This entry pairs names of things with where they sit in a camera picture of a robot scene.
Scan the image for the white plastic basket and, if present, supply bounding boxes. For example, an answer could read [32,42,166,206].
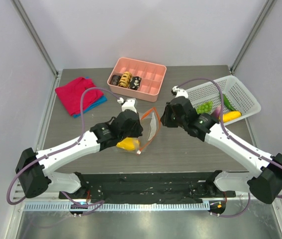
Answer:
[182,75,261,125]

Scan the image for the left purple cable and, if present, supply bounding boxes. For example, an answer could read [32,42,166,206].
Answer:
[6,87,124,216]

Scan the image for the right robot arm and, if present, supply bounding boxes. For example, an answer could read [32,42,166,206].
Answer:
[161,96,282,204]

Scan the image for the purple fake eggplant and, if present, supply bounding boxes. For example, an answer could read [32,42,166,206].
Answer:
[211,105,222,119]

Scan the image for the yellow fake bell pepper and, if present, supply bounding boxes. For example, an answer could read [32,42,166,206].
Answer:
[116,137,140,151]

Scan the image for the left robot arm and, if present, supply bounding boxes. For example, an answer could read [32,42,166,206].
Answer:
[15,110,143,199]

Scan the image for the green fake grapes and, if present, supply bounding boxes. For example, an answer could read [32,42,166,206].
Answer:
[196,101,213,114]

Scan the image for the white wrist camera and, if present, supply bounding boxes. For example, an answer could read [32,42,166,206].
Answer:
[171,86,188,99]
[117,97,137,113]

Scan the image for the blue folded cloth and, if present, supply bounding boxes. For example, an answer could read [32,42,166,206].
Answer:
[71,77,107,118]

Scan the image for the yellow fake mango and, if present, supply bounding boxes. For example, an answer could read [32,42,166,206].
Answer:
[222,111,242,123]

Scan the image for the yellow striped fake donut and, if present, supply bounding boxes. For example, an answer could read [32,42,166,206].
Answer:
[118,71,132,88]

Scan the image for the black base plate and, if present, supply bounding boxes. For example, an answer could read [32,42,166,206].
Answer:
[69,170,236,204]

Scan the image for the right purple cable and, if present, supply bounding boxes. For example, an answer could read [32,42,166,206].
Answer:
[177,78,282,218]

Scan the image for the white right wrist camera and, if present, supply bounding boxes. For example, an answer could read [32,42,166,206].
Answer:
[171,86,188,99]

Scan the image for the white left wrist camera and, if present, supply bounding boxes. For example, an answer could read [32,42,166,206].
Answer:
[117,97,137,113]

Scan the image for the purple cable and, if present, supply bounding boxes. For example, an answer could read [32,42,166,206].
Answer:
[6,87,124,216]
[177,78,282,218]

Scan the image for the pink compartment tray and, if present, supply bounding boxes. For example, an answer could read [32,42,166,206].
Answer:
[107,57,167,102]

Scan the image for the black sprinkled fake pastry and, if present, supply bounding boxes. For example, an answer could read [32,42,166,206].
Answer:
[129,76,142,90]

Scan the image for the pink folded cloth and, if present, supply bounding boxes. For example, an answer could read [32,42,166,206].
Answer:
[55,77,107,118]

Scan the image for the clear zip top bag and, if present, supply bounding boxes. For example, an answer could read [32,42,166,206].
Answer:
[116,107,161,155]

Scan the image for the dark chocolate fake donut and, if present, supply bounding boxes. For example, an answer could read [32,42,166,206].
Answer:
[110,75,121,86]

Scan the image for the green fake chili pepper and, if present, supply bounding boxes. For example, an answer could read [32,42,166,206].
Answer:
[222,94,236,112]

